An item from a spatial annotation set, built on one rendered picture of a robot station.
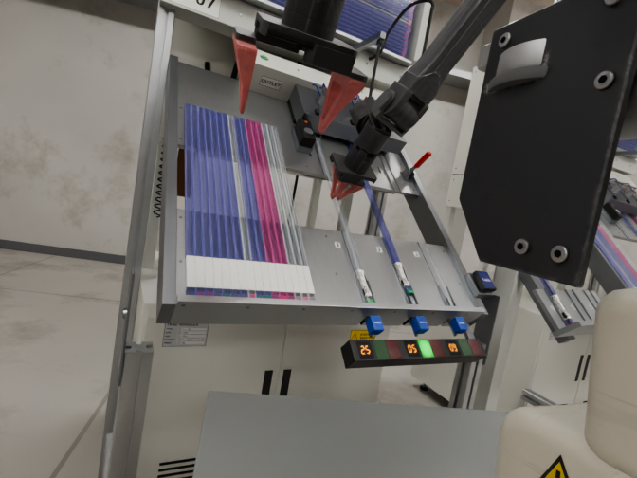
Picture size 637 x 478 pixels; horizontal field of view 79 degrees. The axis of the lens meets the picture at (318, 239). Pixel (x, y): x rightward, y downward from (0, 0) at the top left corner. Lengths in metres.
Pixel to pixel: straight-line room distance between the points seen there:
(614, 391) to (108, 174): 4.07
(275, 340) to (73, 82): 3.61
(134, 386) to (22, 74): 3.98
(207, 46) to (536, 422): 1.21
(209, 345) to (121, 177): 3.23
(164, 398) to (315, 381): 0.40
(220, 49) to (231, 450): 1.08
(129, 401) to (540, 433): 0.56
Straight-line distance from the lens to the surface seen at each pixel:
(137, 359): 0.67
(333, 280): 0.76
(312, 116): 1.05
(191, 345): 1.00
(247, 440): 0.55
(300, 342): 1.08
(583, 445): 0.27
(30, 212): 4.40
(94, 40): 4.36
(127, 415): 0.70
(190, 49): 1.29
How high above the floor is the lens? 0.91
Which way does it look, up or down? 5 degrees down
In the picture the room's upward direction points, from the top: 10 degrees clockwise
